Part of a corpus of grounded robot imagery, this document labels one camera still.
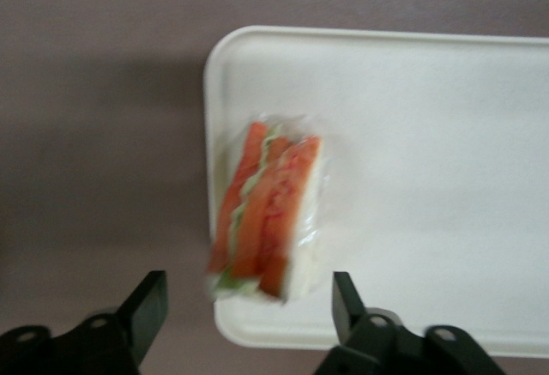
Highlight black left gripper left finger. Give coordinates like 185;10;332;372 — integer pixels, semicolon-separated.
0;269;169;375

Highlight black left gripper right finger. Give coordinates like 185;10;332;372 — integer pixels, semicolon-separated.
316;269;508;375

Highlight triangle sandwich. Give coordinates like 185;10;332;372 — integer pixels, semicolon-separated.
204;112;332;308

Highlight cream plastic tray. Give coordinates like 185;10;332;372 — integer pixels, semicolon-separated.
202;24;549;360

